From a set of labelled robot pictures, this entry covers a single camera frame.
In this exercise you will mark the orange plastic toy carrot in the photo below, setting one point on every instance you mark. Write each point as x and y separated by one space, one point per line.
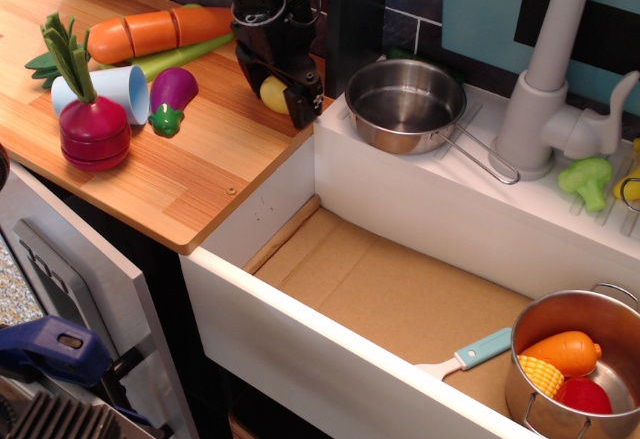
573 353

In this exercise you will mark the red toy tomato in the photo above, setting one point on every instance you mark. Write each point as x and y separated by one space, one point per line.
585 395

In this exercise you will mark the green toy broccoli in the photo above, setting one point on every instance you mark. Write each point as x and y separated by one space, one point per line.
587 178

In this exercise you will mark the yellow toy pepper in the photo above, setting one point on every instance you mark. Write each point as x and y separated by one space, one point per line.
627 188

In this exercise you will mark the purple toy eggplant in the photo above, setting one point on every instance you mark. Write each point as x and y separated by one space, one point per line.
171 92

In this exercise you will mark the steel pot with handles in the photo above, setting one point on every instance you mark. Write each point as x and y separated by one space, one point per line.
608 322

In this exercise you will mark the yellow toy potato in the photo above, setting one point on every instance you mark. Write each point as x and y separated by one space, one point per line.
272 95

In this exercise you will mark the grey oven door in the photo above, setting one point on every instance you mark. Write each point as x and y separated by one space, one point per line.
76 274

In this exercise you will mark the yellow toy corn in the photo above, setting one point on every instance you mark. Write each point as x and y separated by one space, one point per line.
546 377

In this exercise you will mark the grey toy faucet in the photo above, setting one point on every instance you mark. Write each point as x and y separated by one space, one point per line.
538 121

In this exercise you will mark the small steel saucepan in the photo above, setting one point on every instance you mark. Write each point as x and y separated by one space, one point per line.
409 107

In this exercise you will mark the green toy celery stick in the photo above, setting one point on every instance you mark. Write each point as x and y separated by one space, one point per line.
155 63

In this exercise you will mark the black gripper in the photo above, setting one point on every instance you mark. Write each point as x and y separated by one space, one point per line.
277 35

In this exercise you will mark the blue clamp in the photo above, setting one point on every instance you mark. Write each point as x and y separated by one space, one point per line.
55 347

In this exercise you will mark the red wooden toy radish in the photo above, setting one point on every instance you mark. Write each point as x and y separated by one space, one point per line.
94 131

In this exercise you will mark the teal handled white spatula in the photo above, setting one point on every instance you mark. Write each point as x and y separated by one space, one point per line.
471 355

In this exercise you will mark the orange wooden toy carrot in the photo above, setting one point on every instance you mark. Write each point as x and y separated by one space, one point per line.
122 38

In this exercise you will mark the white toy sink basin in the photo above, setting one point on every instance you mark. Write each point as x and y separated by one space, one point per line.
349 267

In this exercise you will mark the light blue plastic cup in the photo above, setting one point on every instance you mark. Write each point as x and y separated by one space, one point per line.
127 86

